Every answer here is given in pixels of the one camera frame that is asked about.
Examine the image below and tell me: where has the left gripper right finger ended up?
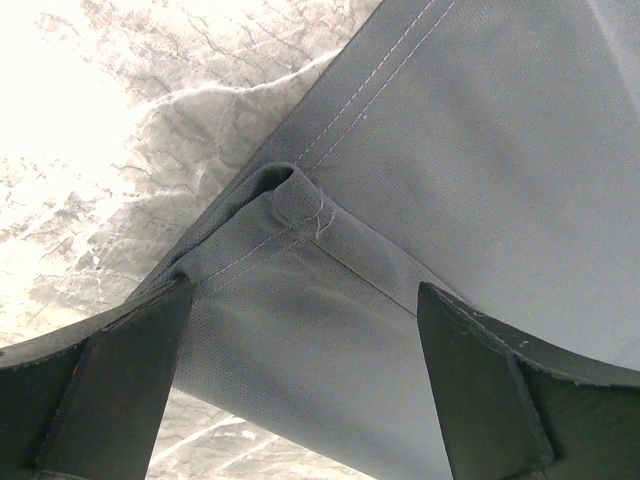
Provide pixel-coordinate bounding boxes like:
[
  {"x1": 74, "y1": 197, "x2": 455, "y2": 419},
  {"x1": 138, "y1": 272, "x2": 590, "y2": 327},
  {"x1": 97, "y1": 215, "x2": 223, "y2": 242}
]
[{"x1": 417, "y1": 282, "x2": 639, "y2": 479}]

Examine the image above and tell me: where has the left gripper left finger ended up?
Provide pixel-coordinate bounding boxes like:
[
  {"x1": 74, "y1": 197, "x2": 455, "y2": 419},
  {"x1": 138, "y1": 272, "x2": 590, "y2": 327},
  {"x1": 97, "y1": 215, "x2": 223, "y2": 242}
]
[{"x1": 1, "y1": 276, "x2": 193, "y2": 479}]

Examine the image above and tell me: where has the dark grey t shirt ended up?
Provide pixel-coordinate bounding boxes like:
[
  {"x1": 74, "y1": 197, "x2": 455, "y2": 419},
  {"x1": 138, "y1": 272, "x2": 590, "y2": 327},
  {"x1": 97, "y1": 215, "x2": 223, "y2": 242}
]
[{"x1": 146, "y1": 1, "x2": 639, "y2": 479}]

